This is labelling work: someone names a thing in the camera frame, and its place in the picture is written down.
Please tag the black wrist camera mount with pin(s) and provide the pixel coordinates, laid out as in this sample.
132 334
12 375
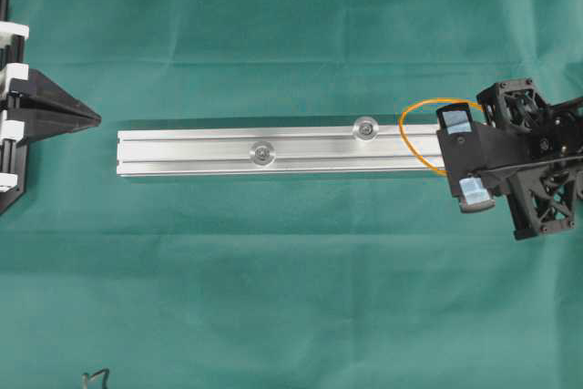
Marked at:
471 151

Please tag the aluminium extrusion rail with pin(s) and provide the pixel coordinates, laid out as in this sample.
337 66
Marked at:
226 151

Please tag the green table cloth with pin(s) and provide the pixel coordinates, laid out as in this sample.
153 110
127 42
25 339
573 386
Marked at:
282 281

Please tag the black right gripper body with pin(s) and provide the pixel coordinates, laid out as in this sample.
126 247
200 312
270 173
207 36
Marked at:
533 155

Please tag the silver pulley shaft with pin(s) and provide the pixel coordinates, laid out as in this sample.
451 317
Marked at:
262 153
365 128

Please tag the left silver pulley shaft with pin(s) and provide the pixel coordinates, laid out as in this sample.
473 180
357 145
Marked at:
262 153

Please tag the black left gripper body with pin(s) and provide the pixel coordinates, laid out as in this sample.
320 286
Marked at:
14 73

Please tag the right silver pulley shaft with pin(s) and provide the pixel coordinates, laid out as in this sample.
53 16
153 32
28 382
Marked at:
365 128

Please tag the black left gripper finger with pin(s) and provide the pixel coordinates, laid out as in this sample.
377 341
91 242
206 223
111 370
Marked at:
40 93
42 122

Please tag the orange rubber band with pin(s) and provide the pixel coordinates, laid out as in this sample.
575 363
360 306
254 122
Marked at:
417 105

